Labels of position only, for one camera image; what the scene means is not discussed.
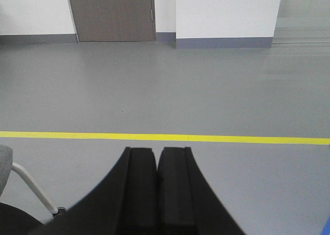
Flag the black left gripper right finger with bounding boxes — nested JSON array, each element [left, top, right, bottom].
[[157, 147, 244, 234]]

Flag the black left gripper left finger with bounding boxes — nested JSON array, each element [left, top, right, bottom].
[[31, 147, 157, 234]]

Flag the blue door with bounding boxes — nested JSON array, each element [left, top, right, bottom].
[[320, 224, 330, 235]]

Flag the grey brown room door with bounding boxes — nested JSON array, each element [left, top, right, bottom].
[[70, 0, 156, 42]]

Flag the yellow floor tape line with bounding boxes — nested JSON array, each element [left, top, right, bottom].
[[1, 131, 329, 145]]

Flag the seated person black trousers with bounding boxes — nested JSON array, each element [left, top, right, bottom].
[[1, 203, 43, 235]]

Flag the grey office chair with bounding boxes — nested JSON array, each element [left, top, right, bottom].
[[1, 144, 67, 217]]

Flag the frosted glass partition wall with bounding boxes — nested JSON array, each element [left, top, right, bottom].
[[273, 0, 329, 44]]

